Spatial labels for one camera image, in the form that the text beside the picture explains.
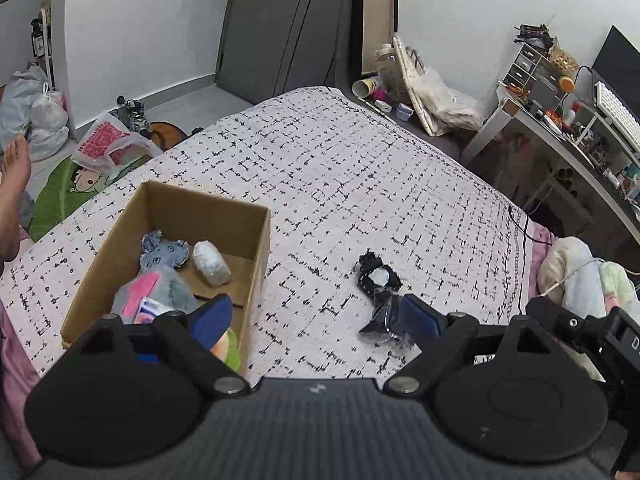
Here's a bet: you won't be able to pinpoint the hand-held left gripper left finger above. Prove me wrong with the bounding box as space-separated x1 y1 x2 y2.
65 294 252 402

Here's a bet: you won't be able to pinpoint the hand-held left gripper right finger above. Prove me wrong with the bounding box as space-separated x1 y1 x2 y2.
383 293 569 402

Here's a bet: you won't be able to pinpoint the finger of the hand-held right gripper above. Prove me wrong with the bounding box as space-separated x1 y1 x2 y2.
527 296 608 356

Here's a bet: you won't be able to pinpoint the grey and pink plush toy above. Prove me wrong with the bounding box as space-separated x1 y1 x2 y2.
111 264 201 323

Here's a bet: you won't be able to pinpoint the white soft bundle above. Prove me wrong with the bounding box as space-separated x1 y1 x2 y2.
192 241 232 287

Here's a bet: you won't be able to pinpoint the blue tissue pack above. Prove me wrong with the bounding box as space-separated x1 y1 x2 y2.
137 297 173 323

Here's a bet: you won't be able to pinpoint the blue-grey plush toy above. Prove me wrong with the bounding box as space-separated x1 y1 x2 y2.
139 230 191 272

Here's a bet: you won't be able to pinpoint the brown cardboard box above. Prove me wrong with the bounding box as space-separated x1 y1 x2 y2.
60 181 271 376

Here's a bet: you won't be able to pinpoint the black plastic bag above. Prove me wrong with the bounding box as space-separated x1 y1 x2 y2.
359 295 416 346

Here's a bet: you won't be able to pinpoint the pastel duvet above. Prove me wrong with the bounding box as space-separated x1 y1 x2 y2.
537 236 640 381

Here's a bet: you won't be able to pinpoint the cardboard tubes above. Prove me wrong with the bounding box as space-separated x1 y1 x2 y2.
552 170 581 198

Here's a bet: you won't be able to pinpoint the white desk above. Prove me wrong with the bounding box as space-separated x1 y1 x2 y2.
460 82 640 241

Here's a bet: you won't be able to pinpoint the white black-patterned bed sheet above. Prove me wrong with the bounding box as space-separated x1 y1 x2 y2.
0 85 533 391

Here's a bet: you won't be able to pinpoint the brown wooden object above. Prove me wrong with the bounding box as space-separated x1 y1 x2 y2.
147 121 188 151

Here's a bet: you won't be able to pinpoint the green cartoon floor mat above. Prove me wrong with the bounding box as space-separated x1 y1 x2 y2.
27 157 146 243

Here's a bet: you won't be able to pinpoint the white monitor riser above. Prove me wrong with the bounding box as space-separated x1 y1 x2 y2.
570 105 640 171

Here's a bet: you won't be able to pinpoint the pink bed sheet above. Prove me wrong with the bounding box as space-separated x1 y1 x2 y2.
0 220 553 468

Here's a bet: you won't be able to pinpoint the pink and white plastic bag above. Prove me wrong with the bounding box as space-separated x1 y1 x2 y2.
71 111 163 173

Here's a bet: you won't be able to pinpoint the beige tote bag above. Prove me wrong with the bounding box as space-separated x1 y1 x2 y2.
392 35 486 137

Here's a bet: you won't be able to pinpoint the black and white shoe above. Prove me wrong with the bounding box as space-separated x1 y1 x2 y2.
111 96 151 133

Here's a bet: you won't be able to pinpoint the white keyboard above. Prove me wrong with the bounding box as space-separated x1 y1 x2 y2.
595 81 640 153

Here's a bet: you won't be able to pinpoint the person's leg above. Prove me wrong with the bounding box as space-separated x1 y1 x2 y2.
0 135 32 266

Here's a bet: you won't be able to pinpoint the grey box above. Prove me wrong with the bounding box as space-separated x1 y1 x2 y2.
530 77 561 111

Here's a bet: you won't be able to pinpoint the paper cup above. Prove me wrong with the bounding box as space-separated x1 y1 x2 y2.
351 77 381 98

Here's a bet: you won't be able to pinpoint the small white plastic bag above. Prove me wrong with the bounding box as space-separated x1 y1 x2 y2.
30 91 68 133
27 127 70 162

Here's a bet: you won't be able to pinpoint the clear plastic bottle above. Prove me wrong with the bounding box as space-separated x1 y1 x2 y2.
375 44 398 91

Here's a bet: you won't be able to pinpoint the small drawer organizer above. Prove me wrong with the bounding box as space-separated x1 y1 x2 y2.
502 42 551 88

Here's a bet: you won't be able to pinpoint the woven basket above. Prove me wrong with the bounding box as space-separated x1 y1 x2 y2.
548 47 580 76

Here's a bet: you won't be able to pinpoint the black monitor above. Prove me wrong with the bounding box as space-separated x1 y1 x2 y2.
591 25 640 106

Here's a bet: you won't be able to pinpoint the large white plastic bag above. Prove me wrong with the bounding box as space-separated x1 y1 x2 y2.
0 65 51 136

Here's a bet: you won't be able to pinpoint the grey wardrobe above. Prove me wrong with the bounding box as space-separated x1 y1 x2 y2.
215 0 361 106

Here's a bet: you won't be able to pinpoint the white charging cable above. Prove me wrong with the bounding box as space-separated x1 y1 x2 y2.
537 257 606 297

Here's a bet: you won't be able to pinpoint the black cable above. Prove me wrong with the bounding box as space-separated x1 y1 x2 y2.
507 204 553 247

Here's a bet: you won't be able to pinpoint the black picture frame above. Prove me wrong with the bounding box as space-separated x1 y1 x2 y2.
350 0 400 78

